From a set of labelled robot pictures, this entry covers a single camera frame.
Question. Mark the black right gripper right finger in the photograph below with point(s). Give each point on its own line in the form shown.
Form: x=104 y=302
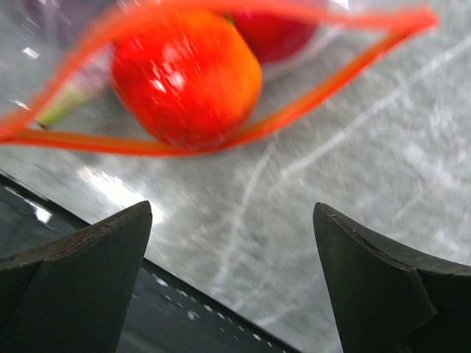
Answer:
x=389 y=297

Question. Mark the clear zip top bag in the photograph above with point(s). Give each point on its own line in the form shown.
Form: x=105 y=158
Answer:
x=351 y=36

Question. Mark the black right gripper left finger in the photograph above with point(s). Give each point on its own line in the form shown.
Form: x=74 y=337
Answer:
x=73 y=294

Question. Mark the orange fake tomato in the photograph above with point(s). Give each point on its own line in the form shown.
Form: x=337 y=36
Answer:
x=190 y=79

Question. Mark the red fake pomegranate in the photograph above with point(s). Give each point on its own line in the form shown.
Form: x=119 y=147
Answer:
x=271 y=38

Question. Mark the purple fake eggplant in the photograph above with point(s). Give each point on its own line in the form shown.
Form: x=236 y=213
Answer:
x=63 y=22

